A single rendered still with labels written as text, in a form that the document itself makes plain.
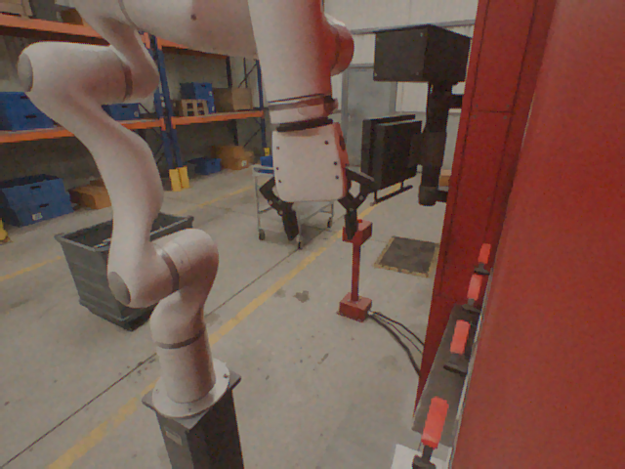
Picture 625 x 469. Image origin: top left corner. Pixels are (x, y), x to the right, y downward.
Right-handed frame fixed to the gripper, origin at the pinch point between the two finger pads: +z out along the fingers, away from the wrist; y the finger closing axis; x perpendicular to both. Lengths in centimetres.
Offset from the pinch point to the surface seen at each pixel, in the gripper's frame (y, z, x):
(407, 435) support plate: -10, 55, -9
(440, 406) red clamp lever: -16.6, 23.7, 8.0
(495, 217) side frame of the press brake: -38, 31, -84
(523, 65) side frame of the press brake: -43, -18, -85
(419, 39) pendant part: -12, -33, -109
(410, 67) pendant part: -8, -24, -110
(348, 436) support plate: 3, 53, -5
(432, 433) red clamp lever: -15.4, 25.7, 10.7
